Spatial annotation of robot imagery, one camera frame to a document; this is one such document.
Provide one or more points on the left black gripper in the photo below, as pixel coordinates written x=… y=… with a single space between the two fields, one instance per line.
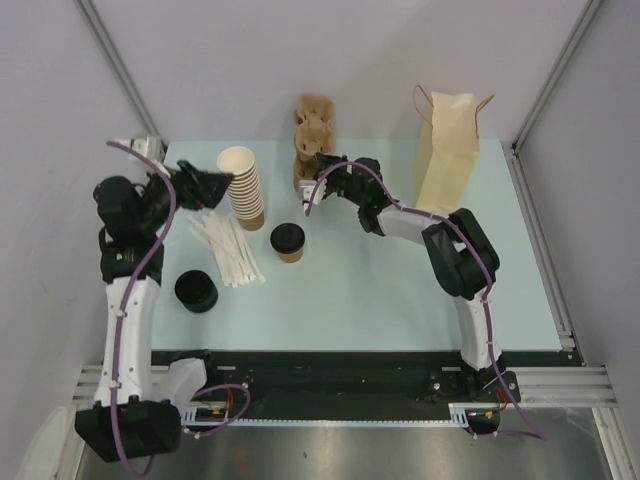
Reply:
x=200 y=189

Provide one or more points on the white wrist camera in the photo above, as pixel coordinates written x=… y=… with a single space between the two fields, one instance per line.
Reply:
x=150 y=146
x=312 y=193

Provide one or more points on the cardboard cup carrier stack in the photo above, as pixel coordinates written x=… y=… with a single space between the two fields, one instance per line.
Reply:
x=303 y=170

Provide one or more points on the stack of paper cups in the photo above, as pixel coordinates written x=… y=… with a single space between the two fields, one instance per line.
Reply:
x=245 y=192

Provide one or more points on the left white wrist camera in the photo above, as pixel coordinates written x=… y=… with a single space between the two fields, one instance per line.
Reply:
x=150 y=146

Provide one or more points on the stack of black lids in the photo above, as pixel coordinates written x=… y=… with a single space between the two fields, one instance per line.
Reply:
x=196 y=291

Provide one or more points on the black cup lid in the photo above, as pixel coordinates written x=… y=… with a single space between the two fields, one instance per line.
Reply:
x=287 y=238

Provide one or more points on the single brown paper cup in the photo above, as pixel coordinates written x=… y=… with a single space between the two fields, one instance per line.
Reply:
x=291 y=257

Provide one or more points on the white cable duct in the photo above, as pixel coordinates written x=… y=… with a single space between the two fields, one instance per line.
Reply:
x=205 y=416

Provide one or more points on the brown paper bag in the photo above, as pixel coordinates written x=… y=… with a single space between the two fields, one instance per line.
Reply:
x=449 y=146

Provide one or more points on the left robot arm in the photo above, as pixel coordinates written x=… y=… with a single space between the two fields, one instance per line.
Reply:
x=131 y=416

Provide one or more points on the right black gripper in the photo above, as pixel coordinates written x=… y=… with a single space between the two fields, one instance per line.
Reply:
x=325 y=162

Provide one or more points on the single cardboard cup carrier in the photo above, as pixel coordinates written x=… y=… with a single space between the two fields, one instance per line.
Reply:
x=314 y=115

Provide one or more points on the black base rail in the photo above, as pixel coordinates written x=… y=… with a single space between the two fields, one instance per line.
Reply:
x=351 y=385

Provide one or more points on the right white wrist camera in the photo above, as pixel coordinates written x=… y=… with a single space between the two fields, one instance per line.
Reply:
x=312 y=193

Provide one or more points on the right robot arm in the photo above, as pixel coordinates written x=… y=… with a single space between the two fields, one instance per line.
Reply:
x=463 y=260

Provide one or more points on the pile of wrapped straws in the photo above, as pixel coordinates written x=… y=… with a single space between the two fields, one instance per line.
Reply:
x=223 y=236

